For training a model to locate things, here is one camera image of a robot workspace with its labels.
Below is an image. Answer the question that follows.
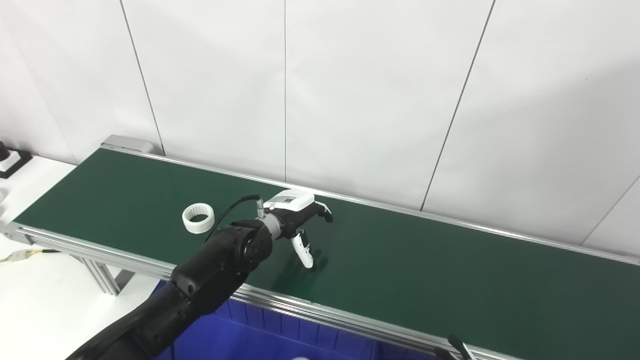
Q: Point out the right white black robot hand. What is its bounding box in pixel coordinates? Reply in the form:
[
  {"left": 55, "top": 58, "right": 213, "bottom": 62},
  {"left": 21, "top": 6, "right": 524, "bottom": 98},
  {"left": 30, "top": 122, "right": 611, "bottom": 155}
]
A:
[{"left": 434, "top": 334, "right": 472, "bottom": 360}]

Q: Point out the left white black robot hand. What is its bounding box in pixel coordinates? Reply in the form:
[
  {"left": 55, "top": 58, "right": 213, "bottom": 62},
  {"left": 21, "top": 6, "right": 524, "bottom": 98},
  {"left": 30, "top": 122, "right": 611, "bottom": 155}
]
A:
[{"left": 263, "top": 189, "right": 334, "bottom": 271}]

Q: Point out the white toothed plastic ring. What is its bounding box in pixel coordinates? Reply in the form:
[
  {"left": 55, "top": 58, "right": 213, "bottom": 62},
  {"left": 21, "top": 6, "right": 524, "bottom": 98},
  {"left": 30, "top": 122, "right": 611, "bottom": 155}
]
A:
[{"left": 182, "top": 202, "right": 216, "bottom": 234}]

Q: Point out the green conveyor belt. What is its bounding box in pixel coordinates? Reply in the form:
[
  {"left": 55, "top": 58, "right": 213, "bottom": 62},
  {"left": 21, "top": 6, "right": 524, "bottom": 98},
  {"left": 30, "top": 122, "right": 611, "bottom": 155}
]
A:
[
  {"left": 2, "top": 142, "right": 640, "bottom": 360},
  {"left": 14, "top": 148, "right": 640, "bottom": 360}
]

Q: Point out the blue bin with white rings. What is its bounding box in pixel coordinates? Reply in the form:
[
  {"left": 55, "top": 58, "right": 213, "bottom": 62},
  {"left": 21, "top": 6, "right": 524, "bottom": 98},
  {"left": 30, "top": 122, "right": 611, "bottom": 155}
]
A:
[{"left": 155, "top": 280, "right": 376, "bottom": 360}]

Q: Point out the grey conveyor end housing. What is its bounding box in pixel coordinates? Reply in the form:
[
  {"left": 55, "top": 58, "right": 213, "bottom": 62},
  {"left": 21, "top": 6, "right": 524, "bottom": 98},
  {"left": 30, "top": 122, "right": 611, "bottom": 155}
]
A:
[{"left": 101, "top": 134, "right": 155, "bottom": 155}]

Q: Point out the aluminium conveyor leg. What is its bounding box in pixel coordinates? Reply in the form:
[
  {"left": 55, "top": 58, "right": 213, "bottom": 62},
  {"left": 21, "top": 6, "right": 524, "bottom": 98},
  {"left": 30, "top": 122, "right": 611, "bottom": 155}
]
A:
[{"left": 75, "top": 256, "right": 136, "bottom": 297}]

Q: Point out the black device on white base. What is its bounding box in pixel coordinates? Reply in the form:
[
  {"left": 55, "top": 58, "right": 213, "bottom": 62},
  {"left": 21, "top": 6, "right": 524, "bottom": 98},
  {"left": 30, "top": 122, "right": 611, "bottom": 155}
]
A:
[{"left": 0, "top": 148, "right": 34, "bottom": 179}]

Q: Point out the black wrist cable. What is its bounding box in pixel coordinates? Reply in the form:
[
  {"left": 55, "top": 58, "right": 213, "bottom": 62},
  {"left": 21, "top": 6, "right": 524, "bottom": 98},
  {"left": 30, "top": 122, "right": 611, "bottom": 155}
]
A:
[{"left": 202, "top": 194, "right": 266, "bottom": 243}]

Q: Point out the yellow white cable connector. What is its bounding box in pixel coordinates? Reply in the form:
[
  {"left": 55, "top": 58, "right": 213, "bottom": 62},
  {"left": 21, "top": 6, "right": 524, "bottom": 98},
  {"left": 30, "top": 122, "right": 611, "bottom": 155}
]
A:
[{"left": 0, "top": 248, "right": 61, "bottom": 263}]

